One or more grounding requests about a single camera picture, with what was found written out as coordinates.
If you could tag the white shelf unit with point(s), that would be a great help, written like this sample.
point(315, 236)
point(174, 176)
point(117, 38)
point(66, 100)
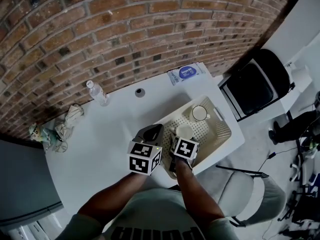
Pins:
point(300, 14)

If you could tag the crumpled beige cloth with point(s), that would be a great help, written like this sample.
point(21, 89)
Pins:
point(71, 116)

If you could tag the cartoon child figurine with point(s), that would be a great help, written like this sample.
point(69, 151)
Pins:
point(37, 134)

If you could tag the white low cabinet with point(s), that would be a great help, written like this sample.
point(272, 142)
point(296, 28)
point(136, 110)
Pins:
point(297, 96)

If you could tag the grey metal cabinet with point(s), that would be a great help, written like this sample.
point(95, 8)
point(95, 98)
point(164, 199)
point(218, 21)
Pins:
point(22, 179)

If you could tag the grey chair with black frame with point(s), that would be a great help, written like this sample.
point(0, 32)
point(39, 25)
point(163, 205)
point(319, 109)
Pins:
point(237, 191)

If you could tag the cream ceramic mug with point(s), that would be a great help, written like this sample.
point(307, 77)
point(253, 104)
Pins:
point(184, 131)

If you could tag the person's left forearm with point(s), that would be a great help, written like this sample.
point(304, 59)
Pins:
point(110, 199)

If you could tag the cream perforated plastic basket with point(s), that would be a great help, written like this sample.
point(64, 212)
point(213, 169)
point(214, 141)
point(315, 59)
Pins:
point(220, 134)

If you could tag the wet wipes pack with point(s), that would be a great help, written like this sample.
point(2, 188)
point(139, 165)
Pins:
point(186, 72)

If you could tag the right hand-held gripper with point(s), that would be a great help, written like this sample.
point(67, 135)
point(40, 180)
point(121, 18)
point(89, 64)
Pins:
point(185, 149)

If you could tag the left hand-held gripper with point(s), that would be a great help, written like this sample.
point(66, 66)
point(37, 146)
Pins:
point(142, 159)

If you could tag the clear plastic water bottle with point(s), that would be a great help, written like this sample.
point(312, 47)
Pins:
point(98, 95)

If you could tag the black power adapter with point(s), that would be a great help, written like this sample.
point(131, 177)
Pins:
point(271, 155)

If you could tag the person's right forearm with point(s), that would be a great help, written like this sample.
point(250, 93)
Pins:
point(197, 191)

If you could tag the white mug with dark rim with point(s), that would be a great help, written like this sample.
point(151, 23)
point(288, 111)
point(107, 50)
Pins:
point(198, 113)

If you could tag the person's pale green shirt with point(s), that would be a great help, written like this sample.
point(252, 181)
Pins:
point(155, 216)

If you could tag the white wheeled chair base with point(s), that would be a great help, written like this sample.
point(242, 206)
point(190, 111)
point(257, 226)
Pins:
point(302, 169)

